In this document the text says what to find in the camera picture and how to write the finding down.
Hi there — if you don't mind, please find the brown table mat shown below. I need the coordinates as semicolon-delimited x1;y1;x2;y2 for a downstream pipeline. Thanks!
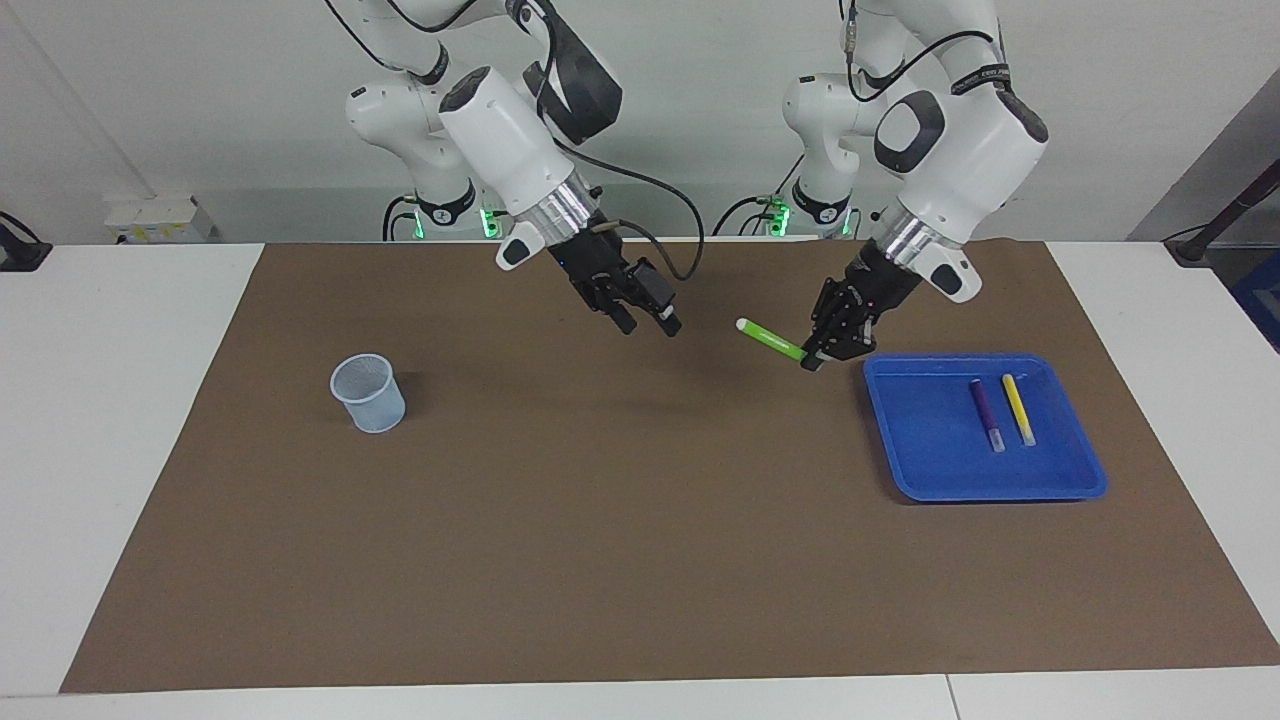
60;238;1280;695

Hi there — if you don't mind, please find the white power strip box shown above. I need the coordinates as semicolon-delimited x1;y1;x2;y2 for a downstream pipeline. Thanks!
103;194;217;245

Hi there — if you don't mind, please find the black clamp mount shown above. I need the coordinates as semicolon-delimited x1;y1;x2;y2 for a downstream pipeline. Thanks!
0;211;54;273

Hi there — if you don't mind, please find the green marker pen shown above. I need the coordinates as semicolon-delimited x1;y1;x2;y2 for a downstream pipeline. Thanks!
735;317;827;373

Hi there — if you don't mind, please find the yellow marker pen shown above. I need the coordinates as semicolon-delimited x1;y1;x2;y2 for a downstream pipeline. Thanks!
1001;373;1038;448

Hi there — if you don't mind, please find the translucent plastic cup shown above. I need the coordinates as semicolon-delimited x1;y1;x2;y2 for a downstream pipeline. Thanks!
330;353;408;435

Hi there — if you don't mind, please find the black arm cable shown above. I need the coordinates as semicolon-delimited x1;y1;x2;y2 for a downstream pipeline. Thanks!
843;0;1001;104
535;125;707;283

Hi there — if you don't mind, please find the blue plastic tray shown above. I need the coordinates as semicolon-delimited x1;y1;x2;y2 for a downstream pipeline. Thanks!
863;352;1109;504

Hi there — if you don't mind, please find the black base cable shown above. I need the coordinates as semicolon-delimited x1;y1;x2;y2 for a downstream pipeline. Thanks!
711;148;806;239
381;192;421;242

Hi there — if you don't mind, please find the blue floor object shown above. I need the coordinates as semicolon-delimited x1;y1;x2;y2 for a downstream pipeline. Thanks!
1228;248;1280;353

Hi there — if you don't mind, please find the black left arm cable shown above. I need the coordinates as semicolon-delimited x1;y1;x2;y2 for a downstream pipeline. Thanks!
843;0;1001;104

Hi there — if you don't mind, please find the black camera stand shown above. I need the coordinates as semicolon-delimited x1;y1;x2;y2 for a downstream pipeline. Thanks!
1164;158;1280;267

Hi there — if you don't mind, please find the purple marker pen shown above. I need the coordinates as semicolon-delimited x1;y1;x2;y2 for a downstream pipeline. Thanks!
967;377;1007;454

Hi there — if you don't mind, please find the black left base cable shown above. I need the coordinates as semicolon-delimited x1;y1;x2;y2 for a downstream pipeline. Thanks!
711;148;806;239

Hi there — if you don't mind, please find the black right base cable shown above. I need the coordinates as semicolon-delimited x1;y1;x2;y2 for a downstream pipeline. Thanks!
381;192;421;242

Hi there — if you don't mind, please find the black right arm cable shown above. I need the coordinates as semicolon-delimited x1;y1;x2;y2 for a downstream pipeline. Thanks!
535;125;707;283

